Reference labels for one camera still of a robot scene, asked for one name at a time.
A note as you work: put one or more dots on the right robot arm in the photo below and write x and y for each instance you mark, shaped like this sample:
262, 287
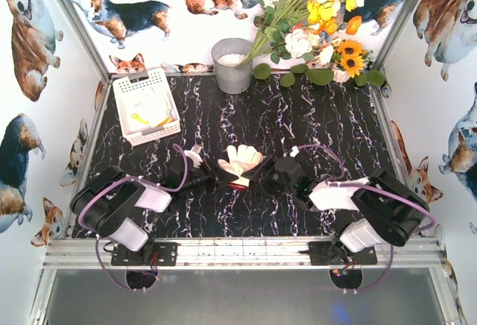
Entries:
391, 213

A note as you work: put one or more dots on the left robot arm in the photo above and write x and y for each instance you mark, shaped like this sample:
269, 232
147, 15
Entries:
105, 205

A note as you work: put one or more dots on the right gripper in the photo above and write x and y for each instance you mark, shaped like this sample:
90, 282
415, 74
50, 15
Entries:
266, 175

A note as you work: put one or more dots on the small sunflower pot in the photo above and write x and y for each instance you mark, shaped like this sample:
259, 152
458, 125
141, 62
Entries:
349, 60

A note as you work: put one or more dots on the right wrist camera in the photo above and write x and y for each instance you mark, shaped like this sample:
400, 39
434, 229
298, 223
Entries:
294, 151

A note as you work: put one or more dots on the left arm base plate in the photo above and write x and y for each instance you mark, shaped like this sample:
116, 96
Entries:
152, 253

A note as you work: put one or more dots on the orange dotted glove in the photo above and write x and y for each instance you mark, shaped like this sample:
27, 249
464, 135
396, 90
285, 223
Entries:
149, 109

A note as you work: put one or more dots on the cream knit glove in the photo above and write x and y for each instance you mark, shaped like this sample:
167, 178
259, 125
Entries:
240, 160

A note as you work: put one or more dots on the white plastic storage basket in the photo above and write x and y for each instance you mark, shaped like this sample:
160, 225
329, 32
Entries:
126, 88

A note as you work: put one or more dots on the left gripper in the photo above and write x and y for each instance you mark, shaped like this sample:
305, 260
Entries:
215, 177

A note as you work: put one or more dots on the grey metal bucket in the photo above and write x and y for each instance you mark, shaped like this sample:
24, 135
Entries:
232, 71

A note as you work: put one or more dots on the artificial flower bouquet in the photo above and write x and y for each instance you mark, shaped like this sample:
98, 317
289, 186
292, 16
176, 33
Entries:
303, 29

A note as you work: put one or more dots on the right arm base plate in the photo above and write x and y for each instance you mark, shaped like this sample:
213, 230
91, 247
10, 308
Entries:
329, 250

